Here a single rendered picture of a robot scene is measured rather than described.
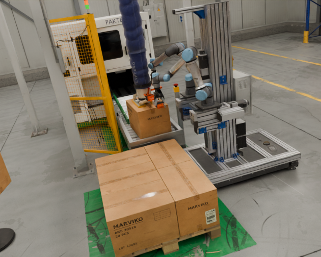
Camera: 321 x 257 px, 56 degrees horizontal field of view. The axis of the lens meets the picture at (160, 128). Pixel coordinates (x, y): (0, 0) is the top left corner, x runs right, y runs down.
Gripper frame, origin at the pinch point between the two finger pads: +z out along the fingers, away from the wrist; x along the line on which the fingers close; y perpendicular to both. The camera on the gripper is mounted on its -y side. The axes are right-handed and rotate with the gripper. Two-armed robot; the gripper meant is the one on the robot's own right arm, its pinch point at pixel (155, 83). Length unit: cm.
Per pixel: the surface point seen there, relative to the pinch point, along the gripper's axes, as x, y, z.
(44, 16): -121, -10, -106
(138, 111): -44, 60, 12
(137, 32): -25, 41, -76
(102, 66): -66, -12, -36
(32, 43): -182, -834, -11
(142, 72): -27, 40, -29
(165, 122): -13, 61, 34
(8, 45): -193, -228, -64
